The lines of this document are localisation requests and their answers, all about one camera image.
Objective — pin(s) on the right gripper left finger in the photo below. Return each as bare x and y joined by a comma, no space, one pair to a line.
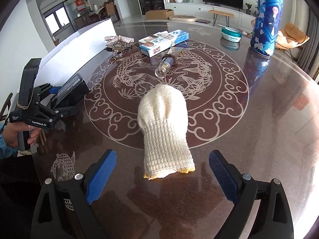
65,206

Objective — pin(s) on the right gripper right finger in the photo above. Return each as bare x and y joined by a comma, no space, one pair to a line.
273,218

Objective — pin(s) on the rhinestone bow hair clip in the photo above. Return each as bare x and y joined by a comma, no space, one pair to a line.
117,45

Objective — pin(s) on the gold silver cosmetic tube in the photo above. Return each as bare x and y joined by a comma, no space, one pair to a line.
168,60

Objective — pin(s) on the black odor removing bar box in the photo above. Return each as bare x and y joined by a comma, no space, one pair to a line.
70,93

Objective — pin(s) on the person's left hand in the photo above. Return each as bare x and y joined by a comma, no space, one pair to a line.
11,130

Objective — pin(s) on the white cardboard storage box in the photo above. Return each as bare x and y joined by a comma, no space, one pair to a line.
57,66

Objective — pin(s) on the blue white medicine box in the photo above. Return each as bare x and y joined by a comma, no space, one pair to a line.
163,42

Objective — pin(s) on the white ointment box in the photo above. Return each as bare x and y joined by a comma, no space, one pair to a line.
151,37

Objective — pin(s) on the brown cardboard box on floor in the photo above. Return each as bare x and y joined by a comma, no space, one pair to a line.
163,14

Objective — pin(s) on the grey curtain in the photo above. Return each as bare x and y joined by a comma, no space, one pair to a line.
308,58

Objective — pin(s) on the round wooden floor cushion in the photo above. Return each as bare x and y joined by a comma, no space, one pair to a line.
182,18

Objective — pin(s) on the orange lounge chair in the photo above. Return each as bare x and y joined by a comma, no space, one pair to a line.
290,38

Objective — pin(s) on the tall blue patterned bottle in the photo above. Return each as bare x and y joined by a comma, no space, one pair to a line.
266,26

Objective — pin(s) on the teal white round container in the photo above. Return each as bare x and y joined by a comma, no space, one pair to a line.
231,34

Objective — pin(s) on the wooden bench black legs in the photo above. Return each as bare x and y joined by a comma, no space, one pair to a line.
227,16

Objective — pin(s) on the small potted plant right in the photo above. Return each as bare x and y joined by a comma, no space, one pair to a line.
248,9

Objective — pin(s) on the white tv cabinet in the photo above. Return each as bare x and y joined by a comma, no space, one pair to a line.
201,11

